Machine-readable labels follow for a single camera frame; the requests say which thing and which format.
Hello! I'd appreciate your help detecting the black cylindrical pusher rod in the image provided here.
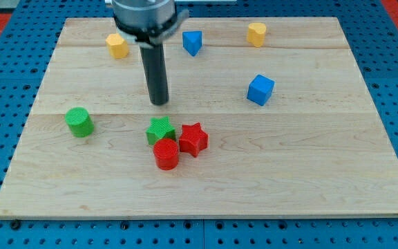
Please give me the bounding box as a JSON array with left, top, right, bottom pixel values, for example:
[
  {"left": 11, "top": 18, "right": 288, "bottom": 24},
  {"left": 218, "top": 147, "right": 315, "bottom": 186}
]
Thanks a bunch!
[{"left": 140, "top": 44, "right": 169, "bottom": 106}]

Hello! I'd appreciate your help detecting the yellow hexagon block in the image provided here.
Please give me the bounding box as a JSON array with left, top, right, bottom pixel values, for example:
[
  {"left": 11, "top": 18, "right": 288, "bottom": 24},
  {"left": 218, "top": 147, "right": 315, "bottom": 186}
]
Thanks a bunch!
[{"left": 105, "top": 33, "right": 129, "bottom": 59}]

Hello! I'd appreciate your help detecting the blue triangle block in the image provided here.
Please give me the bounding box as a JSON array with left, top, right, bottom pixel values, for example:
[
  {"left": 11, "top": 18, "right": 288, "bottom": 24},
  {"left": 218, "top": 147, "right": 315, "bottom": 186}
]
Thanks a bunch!
[{"left": 182, "top": 30, "right": 202, "bottom": 57}]

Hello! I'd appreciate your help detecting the green star block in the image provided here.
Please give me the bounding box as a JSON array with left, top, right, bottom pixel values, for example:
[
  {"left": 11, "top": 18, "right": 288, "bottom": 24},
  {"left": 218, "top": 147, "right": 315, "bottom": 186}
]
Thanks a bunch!
[{"left": 146, "top": 116, "right": 176, "bottom": 145}]

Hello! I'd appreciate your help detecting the red star block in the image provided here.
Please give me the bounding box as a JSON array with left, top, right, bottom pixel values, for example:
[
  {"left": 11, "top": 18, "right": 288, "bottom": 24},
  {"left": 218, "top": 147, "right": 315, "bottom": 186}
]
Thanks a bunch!
[{"left": 179, "top": 122, "right": 209, "bottom": 158}]

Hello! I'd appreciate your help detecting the red cylinder block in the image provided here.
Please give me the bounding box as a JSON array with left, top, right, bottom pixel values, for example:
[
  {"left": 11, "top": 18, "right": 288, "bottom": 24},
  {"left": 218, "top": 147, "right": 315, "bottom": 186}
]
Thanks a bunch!
[{"left": 153, "top": 138, "right": 179, "bottom": 170}]

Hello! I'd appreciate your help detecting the green cylinder block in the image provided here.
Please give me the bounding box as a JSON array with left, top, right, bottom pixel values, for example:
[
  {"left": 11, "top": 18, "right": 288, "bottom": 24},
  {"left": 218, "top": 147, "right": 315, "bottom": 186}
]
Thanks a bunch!
[{"left": 64, "top": 107, "right": 94, "bottom": 138}]

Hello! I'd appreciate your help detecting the yellow heart block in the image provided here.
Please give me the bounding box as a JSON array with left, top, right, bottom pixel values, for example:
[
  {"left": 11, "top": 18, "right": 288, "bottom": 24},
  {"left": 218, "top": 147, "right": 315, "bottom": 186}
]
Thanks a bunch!
[{"left": 246, "top": 22, "right": 267, "bottom": 48}]

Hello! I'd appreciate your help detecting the blue cube block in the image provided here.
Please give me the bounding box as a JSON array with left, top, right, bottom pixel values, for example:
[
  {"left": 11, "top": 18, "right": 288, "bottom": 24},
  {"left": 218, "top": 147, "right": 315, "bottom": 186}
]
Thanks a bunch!
[{"left": 247, "top": 75, "right": 275, "bottom": 106}]

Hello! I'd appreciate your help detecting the wooden board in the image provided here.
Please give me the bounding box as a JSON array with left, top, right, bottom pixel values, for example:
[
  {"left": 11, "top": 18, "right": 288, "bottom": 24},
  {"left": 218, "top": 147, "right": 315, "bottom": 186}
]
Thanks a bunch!
[{"left": 0, "top": 17, "right": 398, "bottom": 220}]

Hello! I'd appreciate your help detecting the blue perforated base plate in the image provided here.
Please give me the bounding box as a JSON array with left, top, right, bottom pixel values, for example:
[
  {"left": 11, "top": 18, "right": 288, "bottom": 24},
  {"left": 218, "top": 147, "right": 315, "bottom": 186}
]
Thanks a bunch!
[{"left": 0, "top": 1, "right": 398, "bottom": 248}]

